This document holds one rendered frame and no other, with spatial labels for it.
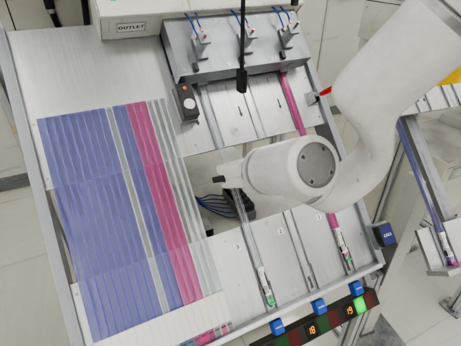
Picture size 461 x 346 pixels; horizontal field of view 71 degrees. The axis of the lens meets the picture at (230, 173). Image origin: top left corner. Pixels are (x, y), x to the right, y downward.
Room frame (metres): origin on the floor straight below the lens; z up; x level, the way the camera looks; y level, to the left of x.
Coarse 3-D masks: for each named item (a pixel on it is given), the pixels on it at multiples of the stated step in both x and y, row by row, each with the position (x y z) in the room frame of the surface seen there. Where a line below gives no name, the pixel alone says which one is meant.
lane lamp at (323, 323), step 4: (320, 316) 0.43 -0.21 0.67; (324, 316) 0.43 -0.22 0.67; (316, 320) 0.42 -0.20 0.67; (320, 320) 0.42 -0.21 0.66; (324, 320) 0.43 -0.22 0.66; (328, 320) 0.43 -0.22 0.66; (320, 324) 0.42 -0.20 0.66; (324, 324) 0.42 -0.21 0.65; (328, 324) 0.42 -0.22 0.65; (320, 328) 0.41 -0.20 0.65; (324, 328) 0.41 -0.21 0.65; (328, 328) 0.41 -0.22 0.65; (320, 332) 0.40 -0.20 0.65; (324, 332) 0.41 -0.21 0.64
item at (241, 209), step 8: (200, 88) 0.72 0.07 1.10; (208, 96) 0.71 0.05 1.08; (208, 104) 0.70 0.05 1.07; (208, 112) 0.69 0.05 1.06; (216, 128) 0.66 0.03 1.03; (216, 136) 0.65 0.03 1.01; (224, 152) 0.63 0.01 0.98; (224, 160) 0.61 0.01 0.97; (232, 192) 0.57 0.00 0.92; (240, 200) 0.56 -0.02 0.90; (240, 208) 0.55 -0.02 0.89; (240, 216) 0.54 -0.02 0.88; (248, 224) 0.52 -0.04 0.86; (248, 232) 0.51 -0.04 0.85; (248, 240) 0.50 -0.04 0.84; (256, 248) 0.49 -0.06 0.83; (256, 256) 0.48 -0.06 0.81; (256, 264) 0.47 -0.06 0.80; (272, 296) 0.43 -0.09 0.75
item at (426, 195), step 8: (400, 120) 0.80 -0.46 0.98; (400, 128) 0.78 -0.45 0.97; (400, 136) 0.77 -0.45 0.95; (408, 144) 0.75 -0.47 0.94; (408, 152) 0.73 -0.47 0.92; (416, 168) 0.70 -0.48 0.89; (416, 176) 0.69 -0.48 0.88; (424, 184) 0.67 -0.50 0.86; (424, 192) 0.66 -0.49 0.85; (424, 200) 0.65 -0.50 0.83; (432, 208) 0.63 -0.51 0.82; (432, 216) 0.61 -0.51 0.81; (440, 224) 0.60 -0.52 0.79; (440, 232) 0.58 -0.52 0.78
